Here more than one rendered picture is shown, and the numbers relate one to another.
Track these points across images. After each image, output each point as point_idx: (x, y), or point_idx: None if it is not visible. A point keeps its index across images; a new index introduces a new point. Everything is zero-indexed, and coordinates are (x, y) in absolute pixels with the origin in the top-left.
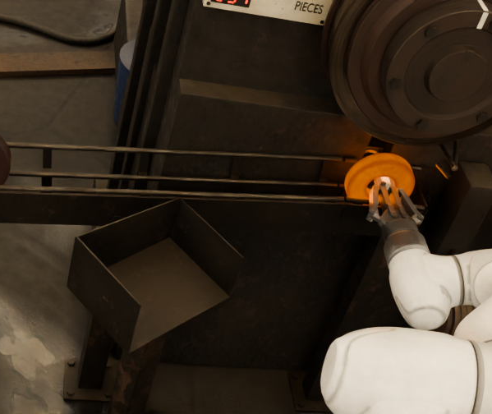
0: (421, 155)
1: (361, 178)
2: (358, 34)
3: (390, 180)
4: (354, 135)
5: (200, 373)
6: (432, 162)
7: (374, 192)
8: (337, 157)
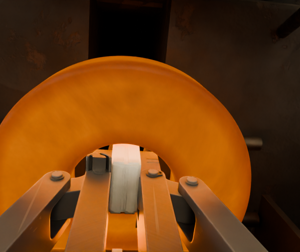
0: (254, 104)
1: (25, 160)
2: None
3: (151, 159)
4: (33, 48)
5: None
6: (287, 123)
7: (27, 202)
8: None
